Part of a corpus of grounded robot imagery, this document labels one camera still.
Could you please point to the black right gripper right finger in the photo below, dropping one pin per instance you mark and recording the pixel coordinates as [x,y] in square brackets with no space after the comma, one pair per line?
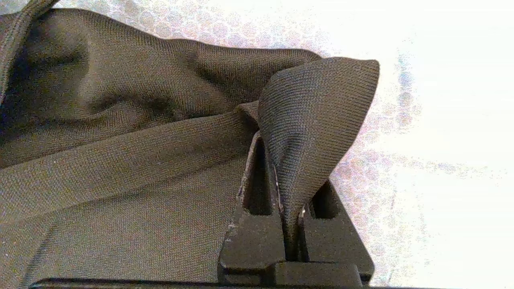
[337,245]

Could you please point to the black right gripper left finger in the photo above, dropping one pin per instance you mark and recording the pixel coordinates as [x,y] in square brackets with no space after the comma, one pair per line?
[253,241]

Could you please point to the black zip hoodie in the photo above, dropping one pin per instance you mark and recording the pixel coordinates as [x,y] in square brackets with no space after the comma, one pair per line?
[120,160]

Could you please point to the blue bed sheet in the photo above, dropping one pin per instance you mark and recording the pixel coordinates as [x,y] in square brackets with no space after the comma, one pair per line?
[421,180]

